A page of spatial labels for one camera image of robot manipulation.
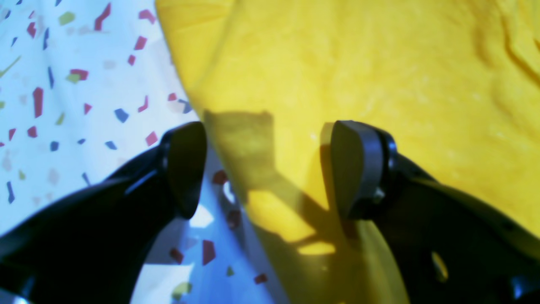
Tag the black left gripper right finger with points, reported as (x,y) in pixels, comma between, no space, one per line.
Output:
(450,247)

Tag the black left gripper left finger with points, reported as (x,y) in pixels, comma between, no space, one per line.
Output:
(89,246)

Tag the yellow T-shirt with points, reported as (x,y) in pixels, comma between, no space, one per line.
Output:
(454,82)

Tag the speckled white tablecloth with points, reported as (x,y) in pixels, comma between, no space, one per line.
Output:
(86,85)

